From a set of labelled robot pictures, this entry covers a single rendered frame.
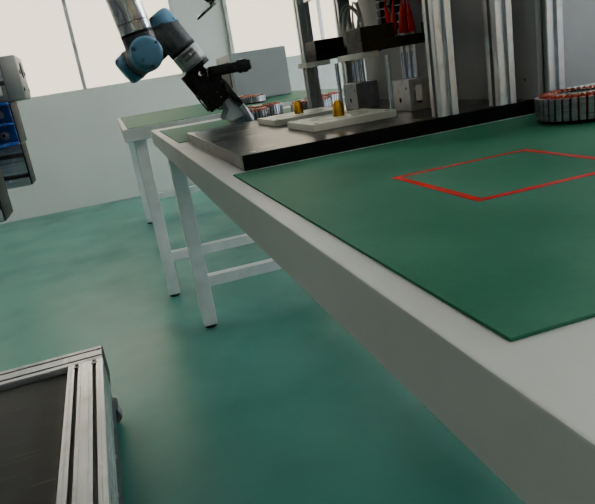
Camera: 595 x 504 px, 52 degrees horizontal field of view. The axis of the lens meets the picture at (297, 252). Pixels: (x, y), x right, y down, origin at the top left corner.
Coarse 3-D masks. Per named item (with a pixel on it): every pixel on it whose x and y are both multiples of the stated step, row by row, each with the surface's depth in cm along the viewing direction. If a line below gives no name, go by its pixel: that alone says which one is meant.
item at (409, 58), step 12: (384, 24) 103; (348, 36) 107; (360, 36) 102; (372, 36) 103; (384, 36) 103; (396, 36) 103; (408, 36) 104; (420, 36) 105; (348, 48) 108; (360, 48) 103; (372, 48) 103; (384, 48) 103; (408, 48) 108; (348, 60) 103; (408, 60) 108; (408, 72) 109
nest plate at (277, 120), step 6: (318, 108) 135; (324, 108) 132; (330, 108) 129; (282, 114) 135; (288, 114) 131; (294, 114) 129; (300, 114) 126; (306, 114) 123; (312, 114) 123; (318, 114) 123; (324, 114) 124; (258, 120) 134; (264, 120) 129; (270, 120) 124; (276, 120) 121; (282, 120) 122; (288, 120) 122; (294, 120) 122
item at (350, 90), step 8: (368, 80) 133; (376, 80) 129; (344, 88) 135; (352, 88) 130; (360, 88) 129; (368, 88) 129; (376, 88) 130; (352, 96) 131; (360, 96) 129; (368, 96) 130; (376, 96) 130; (352, 104) 132; (360, 104) 129; (368, 104) 130; (376, 104) 130
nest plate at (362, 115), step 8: (344, 112) 113; (352, 112) 110; (360, 112) 107; (368, 112) 105; (376, 112) 102; (384, 112) 102; (392, 112) 102; (296, 120) 112; (304, 120) 110; (312, 120) 107; (320, 120) 104; (328, 120) 102; (336, 120) 100; (344, 120) 100; (352, 120) 100; (360, 120) 101; (368, 120) 101; (296, 128) 108; (304, 128) 103; (312, 128) 99; (320, 128) 99; (328, 128) 100
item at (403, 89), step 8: (400, 80) 108; (408, 80) 106; (416, 80) 106; (424, 80) 106; (400, 88) 109; (408, 88) 106; (424, 88) 107; (400, 96) 110; (408, 96) 107; (424, 96) 107; (400, 104) 110; (408, 104) 107; (416, 104) 107; (424, 104) 107
